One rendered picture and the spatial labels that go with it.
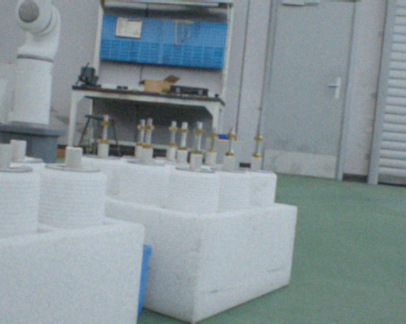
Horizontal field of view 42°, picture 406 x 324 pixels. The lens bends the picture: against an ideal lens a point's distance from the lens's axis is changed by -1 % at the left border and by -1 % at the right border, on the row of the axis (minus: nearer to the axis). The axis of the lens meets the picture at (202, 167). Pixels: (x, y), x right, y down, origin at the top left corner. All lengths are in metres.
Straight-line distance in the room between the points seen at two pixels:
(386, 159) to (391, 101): 0.66
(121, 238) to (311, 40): 5.74
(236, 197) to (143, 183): 0.18
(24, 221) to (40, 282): 0.07
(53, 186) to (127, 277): 0.16
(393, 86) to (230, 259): 5.50
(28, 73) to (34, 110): 0.09
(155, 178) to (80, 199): 0.32
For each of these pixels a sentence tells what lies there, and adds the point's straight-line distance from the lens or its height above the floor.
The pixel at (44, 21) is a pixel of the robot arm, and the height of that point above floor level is 0.57.
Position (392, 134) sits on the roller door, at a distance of 6.34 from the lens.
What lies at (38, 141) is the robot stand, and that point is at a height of 0.27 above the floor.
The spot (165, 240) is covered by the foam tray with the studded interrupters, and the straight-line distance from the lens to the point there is 0.93.
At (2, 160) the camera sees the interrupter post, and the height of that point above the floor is 0.26.
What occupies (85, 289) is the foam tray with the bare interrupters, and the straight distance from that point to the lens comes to 0.70.
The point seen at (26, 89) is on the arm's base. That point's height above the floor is 0.39.
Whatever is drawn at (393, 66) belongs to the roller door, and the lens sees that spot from 6.40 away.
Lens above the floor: 0.31
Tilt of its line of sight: 3 degrees down
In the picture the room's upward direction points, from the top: 6 degrees clockwise
